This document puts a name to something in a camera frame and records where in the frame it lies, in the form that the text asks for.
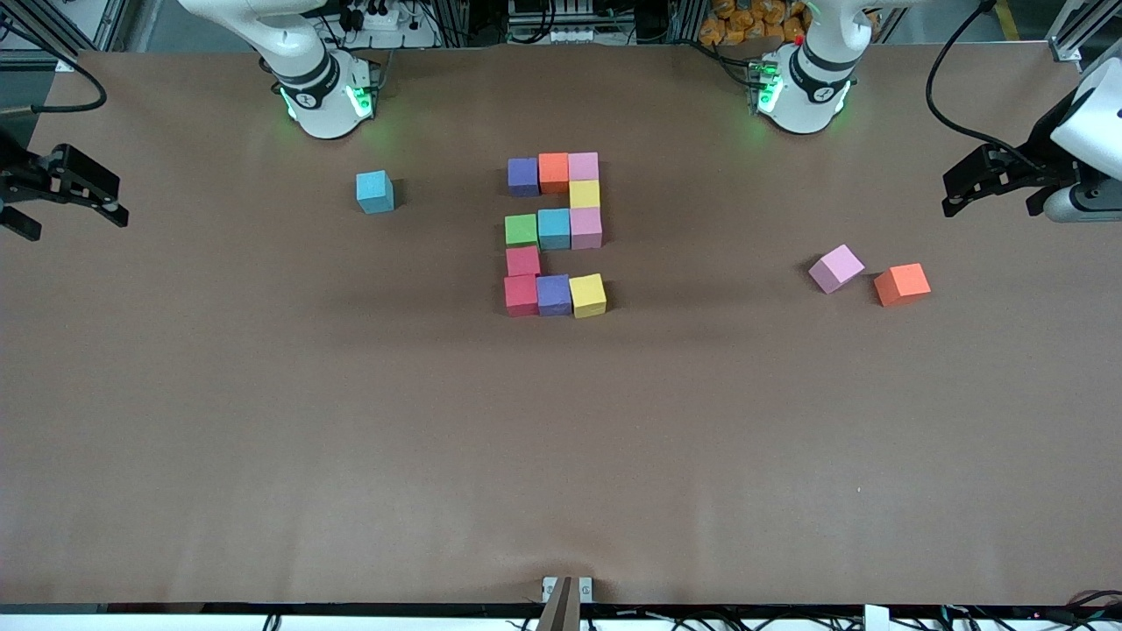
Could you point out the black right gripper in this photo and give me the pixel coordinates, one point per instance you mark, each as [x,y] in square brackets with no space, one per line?
[12,166]

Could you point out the green foam cube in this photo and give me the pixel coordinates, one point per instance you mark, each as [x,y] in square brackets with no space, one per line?
[521,230]

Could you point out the orange foam cube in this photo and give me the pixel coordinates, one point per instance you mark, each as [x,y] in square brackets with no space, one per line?
[901,283]
[554,171]

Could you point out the yellow foam cube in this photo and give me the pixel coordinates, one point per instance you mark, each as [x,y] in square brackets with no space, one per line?
[585,194]
[587,294]

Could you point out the aluminium frame profile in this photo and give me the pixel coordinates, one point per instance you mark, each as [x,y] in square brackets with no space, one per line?
[61,26]
[1074,31]

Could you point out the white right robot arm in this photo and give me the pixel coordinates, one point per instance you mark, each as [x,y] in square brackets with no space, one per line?
[307,53]

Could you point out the grey electronics box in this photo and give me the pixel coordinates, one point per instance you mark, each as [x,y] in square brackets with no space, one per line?
[552,17]

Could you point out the cyan foam cube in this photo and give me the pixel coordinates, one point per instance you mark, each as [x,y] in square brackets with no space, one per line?
[554,228]
[374,191]

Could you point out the bag of orange items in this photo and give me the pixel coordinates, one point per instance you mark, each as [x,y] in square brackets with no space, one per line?
[745,22]

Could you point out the red foam cube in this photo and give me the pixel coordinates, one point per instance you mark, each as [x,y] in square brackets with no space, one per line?
[523,261]
[521,295]

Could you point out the purple foam cube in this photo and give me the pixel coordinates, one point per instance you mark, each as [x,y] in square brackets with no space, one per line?
[554,294]
[523,175]

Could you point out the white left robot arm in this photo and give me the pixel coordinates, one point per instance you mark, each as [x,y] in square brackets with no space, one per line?
[811,88]

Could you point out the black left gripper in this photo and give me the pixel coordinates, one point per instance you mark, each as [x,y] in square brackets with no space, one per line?
[1045,149]

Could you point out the white power strip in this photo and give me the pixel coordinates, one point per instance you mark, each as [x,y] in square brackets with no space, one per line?
[379,16]

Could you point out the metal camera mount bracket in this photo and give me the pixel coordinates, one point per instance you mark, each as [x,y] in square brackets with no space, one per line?
[565,605]

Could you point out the pink foam cube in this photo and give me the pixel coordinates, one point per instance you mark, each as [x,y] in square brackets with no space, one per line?
[585,228]
[835,267]
[584,166]

